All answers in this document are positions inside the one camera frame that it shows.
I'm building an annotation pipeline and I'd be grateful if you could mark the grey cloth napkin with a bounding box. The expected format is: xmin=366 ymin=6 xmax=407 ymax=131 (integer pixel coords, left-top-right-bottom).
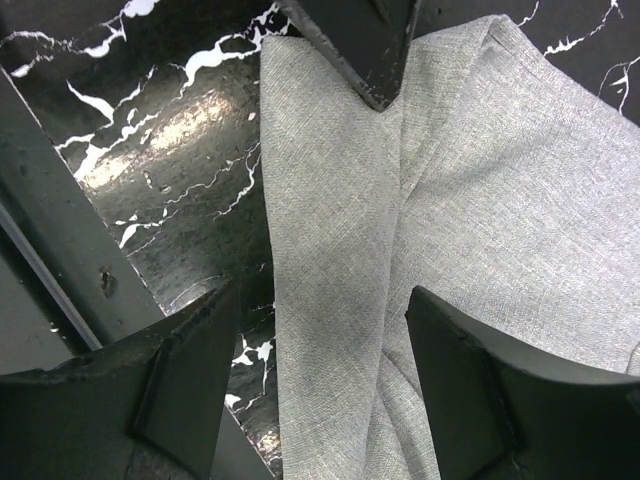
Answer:
xmin=260 ymin=15 xmax=639 ymax=479

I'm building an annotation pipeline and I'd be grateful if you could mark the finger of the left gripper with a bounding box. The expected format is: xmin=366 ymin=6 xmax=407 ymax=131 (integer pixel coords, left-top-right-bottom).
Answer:
xmin=277 ymin=0 xmax=421 ymax=112

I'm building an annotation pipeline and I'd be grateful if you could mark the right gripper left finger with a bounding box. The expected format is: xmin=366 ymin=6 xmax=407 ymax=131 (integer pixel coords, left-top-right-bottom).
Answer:
xmin=1 ymin=284 xmax=239 ymax=479

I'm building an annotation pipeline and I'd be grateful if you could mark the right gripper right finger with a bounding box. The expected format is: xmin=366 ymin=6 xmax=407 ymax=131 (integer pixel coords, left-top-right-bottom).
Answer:
xmin=405 ymin=286 xmax=639 ymax=479

